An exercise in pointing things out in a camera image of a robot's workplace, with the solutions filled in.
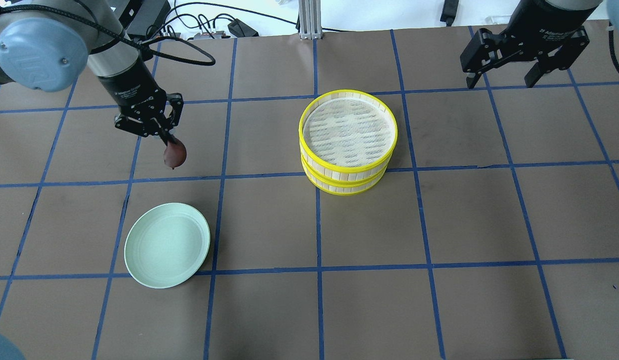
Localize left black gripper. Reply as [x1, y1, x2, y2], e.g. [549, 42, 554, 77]
[98, 63, 184, 147]

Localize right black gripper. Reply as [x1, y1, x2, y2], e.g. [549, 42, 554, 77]
[460, 13, 590, 90]

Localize brown steamed bun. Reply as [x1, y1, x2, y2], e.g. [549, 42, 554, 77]
[163, 137, 188, 170]

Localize yellow steamer layer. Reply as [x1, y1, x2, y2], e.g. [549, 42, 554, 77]
[297, 89, 399, 174]
[300, 150, 390, 196]

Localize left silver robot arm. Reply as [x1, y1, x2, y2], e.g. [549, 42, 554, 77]
[0, 0, 184, 151]

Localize light green plate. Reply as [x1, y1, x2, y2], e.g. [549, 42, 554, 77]
[123, 202, 211, 289]

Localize black power adapter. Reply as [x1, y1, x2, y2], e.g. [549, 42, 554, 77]
[227, 18, 260, 38]

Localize aluminium frame post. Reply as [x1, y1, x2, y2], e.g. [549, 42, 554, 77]
[297, 0, 323, 40]

